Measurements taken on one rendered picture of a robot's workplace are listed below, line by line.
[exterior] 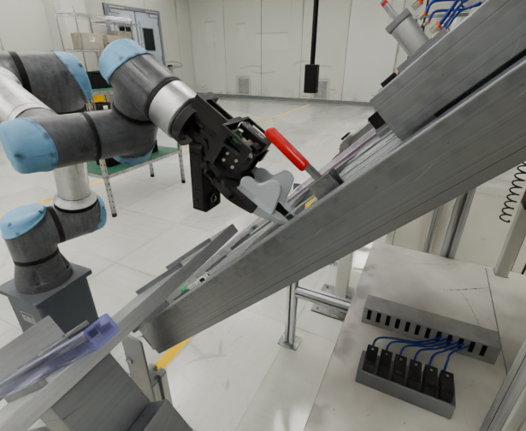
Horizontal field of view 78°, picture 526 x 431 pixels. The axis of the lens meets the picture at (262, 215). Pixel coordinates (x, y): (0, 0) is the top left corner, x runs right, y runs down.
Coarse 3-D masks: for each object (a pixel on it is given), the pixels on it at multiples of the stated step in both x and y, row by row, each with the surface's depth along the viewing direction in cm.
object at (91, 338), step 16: (96, 320) 16; (112, 320) 16; (80, 336) 15; (96, 336) 15; (112, 336) 16; (48, 352) 18; (64, 352) 17; (80, 352) 16; (32, 368) 20; (48, 368) 19; (0, 384) 24; (16, 384) 23
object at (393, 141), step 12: (384, 144) 36; (396, 144) 36; (372, 156) 37; (360, 168) 39; (300, 204) 44; (288, 216) 46; (276, 228) 48; (252, 240) 51; (240, 252) 53; (204, 276) 59
